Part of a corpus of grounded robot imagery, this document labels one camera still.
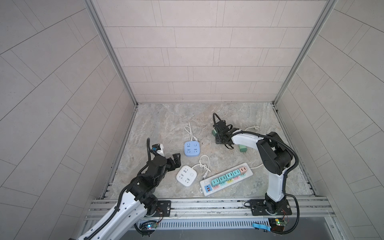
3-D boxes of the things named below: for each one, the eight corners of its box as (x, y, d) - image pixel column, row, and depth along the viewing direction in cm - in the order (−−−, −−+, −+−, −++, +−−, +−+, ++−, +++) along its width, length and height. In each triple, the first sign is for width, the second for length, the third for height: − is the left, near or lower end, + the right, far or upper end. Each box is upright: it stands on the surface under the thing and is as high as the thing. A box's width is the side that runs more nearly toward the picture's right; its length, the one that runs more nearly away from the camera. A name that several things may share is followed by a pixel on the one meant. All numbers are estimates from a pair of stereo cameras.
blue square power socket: (183, 156, 90) (183, 154, 88) (184, 143, 96) (184, 141, 94) (199, 156, 90) (199, 154, 88) (199, 143, 96) (199, 141, 94)
